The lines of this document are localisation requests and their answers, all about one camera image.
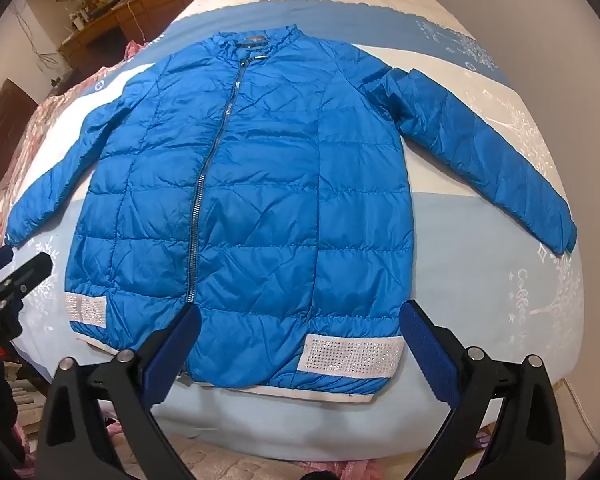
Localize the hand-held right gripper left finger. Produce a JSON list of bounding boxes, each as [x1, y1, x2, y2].
[[36, 304, 203, 480]]

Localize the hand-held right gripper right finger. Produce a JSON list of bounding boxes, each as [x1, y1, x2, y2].
[[399, 300, 566, 480]]

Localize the blue puffer jacket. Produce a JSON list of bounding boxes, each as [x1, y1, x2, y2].
[[5, 24, 578, 397]]

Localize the pink fluffy cloth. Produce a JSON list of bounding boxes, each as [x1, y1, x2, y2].
[[102, 415, 131, 448]]

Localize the blue white printed bed sheet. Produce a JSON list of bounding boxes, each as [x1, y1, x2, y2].
[[10, 0, 600, 461]]

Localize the pink floral quilt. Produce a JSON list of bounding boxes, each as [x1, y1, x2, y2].
[[0, 40, 151, 261]]

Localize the dark wooden cabinet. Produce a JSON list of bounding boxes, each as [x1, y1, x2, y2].
[[0, 80, 40, 216]]

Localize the wooden desk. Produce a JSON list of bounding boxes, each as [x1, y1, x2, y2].
[[57, 0, 146, 68]]

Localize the white cord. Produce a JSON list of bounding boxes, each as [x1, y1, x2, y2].
[[560, 377, 600, 441]]

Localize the black wall cables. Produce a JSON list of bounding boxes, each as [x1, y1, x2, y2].
[[10, 0, 63, 81]]

